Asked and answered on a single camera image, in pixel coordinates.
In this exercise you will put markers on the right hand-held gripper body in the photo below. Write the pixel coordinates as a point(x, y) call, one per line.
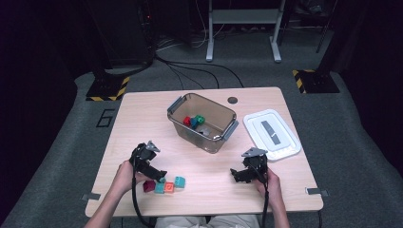
point(257, 167)

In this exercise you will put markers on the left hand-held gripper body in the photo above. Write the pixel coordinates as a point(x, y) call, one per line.
point(142, 158)

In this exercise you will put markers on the small light teal toy block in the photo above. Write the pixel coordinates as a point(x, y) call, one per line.
point(162, 180)

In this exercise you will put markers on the maroon toy block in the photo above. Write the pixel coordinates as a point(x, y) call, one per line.
point(149, 186)

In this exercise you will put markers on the orange toy block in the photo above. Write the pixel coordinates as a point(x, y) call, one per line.
point(169, 187)

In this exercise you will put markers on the white box lid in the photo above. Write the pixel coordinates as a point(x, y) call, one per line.
point(285, 139)

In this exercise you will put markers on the red toy block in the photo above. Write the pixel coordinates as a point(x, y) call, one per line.
point(187, 121)

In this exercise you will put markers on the dark blue toy block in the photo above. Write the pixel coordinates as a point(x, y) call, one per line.
point(194, 123)

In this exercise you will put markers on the green toy block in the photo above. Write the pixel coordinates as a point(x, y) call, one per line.
point(200, 119)

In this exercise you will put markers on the clear brown storage box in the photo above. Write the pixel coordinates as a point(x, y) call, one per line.
point(190, 109)

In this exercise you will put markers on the person's right hand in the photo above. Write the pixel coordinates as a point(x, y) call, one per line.
point(272, 188)

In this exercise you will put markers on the person's left hand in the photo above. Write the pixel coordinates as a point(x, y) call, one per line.
point(125, 180)

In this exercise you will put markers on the person's beige pants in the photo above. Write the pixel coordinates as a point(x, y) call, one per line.
point(206, 221)

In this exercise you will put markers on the dark round table grommet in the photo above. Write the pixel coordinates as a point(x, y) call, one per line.
point(232, 100)

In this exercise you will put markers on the black stand base striped tape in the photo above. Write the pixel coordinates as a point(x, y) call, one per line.
point(316, 83)
point(106, 87)

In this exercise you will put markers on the black computer tower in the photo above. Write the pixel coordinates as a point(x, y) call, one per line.
point(126, 31)

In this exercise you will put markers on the dark curtain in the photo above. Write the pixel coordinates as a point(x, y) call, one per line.
point(374, 79)
point(31, 95)

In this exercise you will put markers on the white metal stand frame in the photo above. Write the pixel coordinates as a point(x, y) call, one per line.
point(244, 15)

